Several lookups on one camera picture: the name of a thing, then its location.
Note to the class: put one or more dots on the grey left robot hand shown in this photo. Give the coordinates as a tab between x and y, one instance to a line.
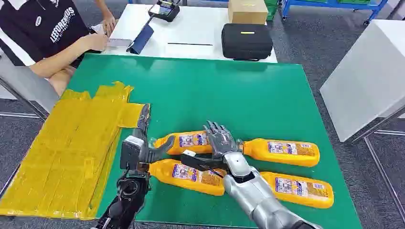
145	155

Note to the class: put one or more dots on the person's right hand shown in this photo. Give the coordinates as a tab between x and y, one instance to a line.
96	41

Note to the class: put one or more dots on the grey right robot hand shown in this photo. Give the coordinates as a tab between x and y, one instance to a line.
221	140

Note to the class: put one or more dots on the person's left hand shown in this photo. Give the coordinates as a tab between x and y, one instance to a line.
109	24

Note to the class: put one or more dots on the orange drink bottle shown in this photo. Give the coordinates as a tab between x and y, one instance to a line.
284	159
284	199
193	140
177	186

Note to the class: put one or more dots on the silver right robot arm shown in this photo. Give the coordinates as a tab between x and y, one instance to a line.
253	196

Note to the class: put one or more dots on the white paper stack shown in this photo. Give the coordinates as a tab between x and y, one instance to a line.
119	42

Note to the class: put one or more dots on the green table mat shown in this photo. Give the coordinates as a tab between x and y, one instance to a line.
221	94

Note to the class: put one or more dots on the black handheld controller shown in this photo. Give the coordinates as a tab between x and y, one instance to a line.
164	11

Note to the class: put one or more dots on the person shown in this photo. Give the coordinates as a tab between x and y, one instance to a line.
38	22

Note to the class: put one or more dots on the yellow sheet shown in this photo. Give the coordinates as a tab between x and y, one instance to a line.
69	151

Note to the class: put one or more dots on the grey table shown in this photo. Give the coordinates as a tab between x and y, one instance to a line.
25	82

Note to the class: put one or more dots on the thin black pen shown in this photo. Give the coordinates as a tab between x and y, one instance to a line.
189	44

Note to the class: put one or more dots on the black zipped case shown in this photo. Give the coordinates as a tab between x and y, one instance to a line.
246	42

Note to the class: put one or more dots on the brown cardboard box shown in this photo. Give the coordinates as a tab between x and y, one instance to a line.
248	11

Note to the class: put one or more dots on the green plastic crate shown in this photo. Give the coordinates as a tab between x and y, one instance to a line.
272	9

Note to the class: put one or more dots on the white side table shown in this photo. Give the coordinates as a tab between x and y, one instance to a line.
370	72

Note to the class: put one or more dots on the blue metal cart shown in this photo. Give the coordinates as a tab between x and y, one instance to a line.
332	3

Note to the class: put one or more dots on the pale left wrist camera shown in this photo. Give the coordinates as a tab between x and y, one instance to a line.
129	151

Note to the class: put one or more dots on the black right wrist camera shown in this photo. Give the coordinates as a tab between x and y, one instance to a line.
197	162

